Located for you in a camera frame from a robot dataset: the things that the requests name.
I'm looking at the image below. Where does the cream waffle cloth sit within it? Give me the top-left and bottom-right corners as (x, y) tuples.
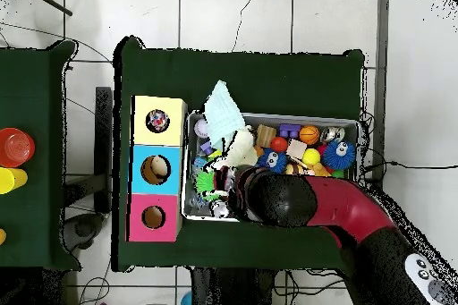
(212, 127), (259, 171)

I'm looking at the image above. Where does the mint waffle cloth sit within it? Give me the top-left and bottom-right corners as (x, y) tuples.
(203, 80), (247, 150)

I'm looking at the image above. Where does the multicolour patterned cloth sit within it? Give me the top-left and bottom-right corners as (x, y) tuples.
(146, 109), (170, 133)

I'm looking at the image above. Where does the wooden box with three holes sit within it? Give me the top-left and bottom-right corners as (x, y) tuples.
(126, 95), (189, 243)

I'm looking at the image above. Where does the shallow clear mesh bin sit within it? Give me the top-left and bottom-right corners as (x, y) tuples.
(181, 109), (360, 223)

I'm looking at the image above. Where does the green spiky toy with eyes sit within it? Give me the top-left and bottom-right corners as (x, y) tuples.
(193, 170), (216, 202)

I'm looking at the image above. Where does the small blue spiky eyed ball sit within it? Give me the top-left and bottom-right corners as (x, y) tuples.
(257, 148), (288, 174)

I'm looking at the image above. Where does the plain wooden block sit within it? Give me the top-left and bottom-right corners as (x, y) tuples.
(255, 123), (277, 148)

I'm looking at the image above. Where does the orange red smooth ball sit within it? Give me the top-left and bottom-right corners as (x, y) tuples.
(269, 136), (289, 153)

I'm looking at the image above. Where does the pale wooden cube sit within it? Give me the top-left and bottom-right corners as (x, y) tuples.
(285, 138), (308, 160)

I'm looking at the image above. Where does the yellow tennis ball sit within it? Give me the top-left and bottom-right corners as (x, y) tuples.
(301, 148), (322, 166)

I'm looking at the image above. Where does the small orange basketball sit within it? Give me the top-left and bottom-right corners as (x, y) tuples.
(299, 124), (320, 146)

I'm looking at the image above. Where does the dark green table cloth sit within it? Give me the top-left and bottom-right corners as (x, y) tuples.
(110, 35), (366, 279)

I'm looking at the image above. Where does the labelled tin can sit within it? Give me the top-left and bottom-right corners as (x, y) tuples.
(319, 125), (346, 145)

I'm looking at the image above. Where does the blue spiky ball with eyes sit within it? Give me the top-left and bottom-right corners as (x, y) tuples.
(322, 139), (356, 172)

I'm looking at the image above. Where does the black upright stand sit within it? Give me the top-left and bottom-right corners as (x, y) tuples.
(94, 86), (114, 215)

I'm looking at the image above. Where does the grey round base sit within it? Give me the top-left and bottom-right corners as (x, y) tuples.
(63, 212), (106, 252)

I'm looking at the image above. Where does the red plastic cup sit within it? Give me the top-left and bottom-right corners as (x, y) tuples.
(0, 127), (36, 168)

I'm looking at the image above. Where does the yellow plastic cup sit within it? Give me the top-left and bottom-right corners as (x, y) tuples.
(0, 166), (29, 195)

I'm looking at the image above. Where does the neighbouring green covered table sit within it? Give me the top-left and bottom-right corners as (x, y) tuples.
(0, 39), (83, 272)

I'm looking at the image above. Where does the dark tripod leg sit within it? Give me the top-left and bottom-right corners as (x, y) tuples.
(13, 0), (74, 17)

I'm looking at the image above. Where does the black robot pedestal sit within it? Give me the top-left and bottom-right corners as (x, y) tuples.
(191, 267), (276, 305)

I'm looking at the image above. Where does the black power cable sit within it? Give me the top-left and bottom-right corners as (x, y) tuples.
(360, 160), (458, 182)

